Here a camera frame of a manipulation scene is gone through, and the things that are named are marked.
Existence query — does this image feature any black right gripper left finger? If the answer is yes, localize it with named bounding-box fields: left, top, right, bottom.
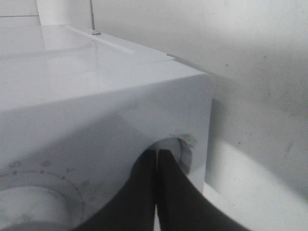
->
left=74, top=150, right=157, bottom=231

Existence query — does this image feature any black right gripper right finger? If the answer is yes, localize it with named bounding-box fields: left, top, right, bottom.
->
left=157, top=150, right=237, bottom=231

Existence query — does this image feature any white round door button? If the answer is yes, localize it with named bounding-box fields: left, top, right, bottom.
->
left=148, top=137, right=193, bottom=175

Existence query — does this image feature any lower white round knob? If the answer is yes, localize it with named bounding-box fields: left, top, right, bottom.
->
left=0, top=186, right=72, bottom=231

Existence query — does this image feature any white microwave oven body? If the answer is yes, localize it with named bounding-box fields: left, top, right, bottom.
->
left=0, top=25, right=212, bottom=229

